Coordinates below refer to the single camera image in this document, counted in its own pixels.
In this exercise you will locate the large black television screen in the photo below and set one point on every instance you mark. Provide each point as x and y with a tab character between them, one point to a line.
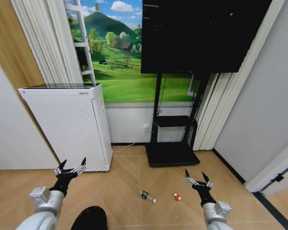
201	36

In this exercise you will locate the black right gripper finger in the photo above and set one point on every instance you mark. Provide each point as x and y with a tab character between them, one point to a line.
207	181
189	178

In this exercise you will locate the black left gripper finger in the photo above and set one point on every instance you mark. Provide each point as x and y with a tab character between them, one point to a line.
79	167
61	167

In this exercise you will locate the white pleated curtain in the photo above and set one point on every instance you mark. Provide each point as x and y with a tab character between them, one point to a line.
48	43
218	105

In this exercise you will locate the white air purifier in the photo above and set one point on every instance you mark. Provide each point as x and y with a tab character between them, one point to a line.
69	127

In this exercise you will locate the white wall socket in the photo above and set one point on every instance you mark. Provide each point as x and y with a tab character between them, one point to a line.
146	127

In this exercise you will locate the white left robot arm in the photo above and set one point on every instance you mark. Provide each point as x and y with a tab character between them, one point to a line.
42	210

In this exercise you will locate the black trash bin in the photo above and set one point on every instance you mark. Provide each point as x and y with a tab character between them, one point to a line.
89	218

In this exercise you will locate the black door hinge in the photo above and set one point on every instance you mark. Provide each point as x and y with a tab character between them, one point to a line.
279	178

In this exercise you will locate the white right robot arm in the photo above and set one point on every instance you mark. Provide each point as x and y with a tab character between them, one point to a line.
216	213

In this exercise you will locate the black television floor stand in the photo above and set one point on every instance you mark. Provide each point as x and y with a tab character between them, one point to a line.
175	134

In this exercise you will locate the green landscape wall poster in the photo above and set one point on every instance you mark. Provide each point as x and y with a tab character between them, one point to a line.
115	57

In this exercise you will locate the small clear plastic bottle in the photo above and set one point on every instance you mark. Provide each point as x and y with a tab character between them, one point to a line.
147	194

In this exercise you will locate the red crumpled wrapper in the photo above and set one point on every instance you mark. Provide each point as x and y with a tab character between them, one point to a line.
177	196

